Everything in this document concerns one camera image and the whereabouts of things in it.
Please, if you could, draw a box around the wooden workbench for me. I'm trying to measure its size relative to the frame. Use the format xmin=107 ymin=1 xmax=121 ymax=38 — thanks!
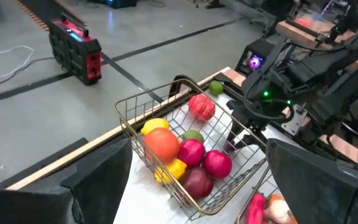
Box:
xmin=275 ymin=12 xmax=357 ymax=49

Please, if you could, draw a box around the black computer case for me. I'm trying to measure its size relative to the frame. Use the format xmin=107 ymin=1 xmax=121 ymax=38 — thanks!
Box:
xmin=235 ymin=39 xmax=276 ymax=75

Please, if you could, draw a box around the orange carrot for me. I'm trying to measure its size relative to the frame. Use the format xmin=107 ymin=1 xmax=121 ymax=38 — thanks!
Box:
xmin=264 ymin=193 xmax=298 ymax=224

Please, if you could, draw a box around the red round fruit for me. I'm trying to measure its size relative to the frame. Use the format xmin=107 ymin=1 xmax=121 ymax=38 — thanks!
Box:
xmin=177 ymin=138 xmax=206 ymax=169
xmin=201 ymin=149 xmax=233 ymax=180

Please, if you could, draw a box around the orange fruit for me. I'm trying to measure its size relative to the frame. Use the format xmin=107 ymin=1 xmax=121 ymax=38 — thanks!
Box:
xmin=143 ymin=127 xmax=181 ymax=165

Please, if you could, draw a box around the red chili pepper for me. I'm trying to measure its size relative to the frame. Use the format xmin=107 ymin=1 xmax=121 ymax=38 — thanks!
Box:
xmin=246 ymin=192 xmax=266 ymax=224

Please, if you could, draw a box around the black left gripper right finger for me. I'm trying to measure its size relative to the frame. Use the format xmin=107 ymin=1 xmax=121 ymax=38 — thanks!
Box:
xmin=265 ymin=138 xmax=358 ymax=224

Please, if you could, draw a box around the green lime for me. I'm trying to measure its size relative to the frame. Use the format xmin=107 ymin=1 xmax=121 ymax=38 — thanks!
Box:
xmin=208 ymin=80 xmax=224 ymax=96

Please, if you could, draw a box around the purple white garlic bulb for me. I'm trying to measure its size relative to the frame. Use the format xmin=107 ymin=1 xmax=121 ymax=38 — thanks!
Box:
xmin=224 ymin=139 xmax=237 ymax=154

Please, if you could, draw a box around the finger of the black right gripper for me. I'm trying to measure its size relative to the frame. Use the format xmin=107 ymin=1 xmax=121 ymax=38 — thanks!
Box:
xmin=247 ymin=125 xmax=264 ymax=142
xmin=226 ymin=123 xmax=246 ymax=147

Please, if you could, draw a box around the red black power station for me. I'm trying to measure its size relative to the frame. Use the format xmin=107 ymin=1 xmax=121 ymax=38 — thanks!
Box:
xmin=47 ymin=12 xmax=103 ymax=86

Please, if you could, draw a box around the yellow lemon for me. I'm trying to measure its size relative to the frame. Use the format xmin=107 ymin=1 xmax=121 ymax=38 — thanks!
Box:
xmin=140 ymin=117 xmax=170 ymax=136
xmin=154 ymin=157 xmax=188 ymax=185

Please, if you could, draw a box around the metal wire basket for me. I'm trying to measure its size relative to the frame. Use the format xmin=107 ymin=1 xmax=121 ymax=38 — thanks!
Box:
xmin=114 ymin=77 xmax=269 ymax=222
xmin=234 ymin=164 xmax=295 ymax=224

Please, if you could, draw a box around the dark red apple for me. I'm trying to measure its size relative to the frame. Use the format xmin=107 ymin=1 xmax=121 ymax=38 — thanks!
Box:
xmin=181 ymin=167 xmax=214 ymax=200

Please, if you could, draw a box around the red-orange bell pepper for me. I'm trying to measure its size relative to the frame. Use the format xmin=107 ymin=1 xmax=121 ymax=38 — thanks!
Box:
xmin=187 ymin=93 xmax=216 ymax=122

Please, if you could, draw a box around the green pear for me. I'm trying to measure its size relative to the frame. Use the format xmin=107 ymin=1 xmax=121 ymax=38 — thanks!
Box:
xmin=181 ymin=129 xmax=205 ymax=143

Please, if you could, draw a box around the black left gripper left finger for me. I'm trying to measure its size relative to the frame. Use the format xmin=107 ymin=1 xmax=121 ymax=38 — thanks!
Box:
xmin=0 ymin=138 xmax=134 ymax=224

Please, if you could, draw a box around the black table clamp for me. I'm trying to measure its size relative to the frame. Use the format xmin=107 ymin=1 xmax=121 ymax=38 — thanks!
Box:
xmin=168 ymin=74 xmax=200 ymax=98

